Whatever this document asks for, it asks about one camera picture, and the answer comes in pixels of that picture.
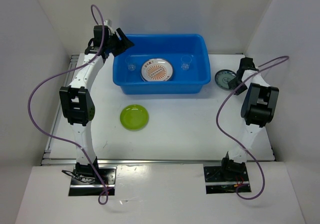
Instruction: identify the green plastic plate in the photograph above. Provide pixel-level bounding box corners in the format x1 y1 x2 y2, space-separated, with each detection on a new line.
119 104 149 131

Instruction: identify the aluminium rail frame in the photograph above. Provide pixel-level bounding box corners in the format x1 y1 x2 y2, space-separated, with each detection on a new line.
39 54 276 166

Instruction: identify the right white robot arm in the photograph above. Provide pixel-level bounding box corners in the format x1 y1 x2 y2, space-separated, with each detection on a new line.
219 57 279 181

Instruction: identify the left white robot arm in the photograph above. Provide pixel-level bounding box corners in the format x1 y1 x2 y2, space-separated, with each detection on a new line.
59 25 134 184

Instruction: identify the orange sunburst plate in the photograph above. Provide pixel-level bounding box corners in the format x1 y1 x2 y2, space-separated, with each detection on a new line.
140 58 174 82

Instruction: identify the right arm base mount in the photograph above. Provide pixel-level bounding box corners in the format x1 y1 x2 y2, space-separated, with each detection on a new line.
203 165 251 194

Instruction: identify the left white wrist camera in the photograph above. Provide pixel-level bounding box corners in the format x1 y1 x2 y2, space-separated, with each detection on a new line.
104 19 116 36

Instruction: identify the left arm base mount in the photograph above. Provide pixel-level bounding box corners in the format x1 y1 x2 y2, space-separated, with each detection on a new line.
62 167 117 196

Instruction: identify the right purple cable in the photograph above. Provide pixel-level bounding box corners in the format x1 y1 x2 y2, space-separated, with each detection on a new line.
215 56 290 200

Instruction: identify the small teal patterned plate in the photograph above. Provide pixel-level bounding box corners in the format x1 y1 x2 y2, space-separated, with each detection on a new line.
214 69 236 90

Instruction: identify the blue plastic bin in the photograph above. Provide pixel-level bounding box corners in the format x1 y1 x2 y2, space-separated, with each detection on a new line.
112 34 211 95

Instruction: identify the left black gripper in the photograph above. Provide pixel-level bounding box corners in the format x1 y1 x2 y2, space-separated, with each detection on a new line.
105 28 134 57

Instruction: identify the clear plastic cup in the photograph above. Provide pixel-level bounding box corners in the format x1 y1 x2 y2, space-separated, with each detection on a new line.
181 55 192 71
125 56 137 72

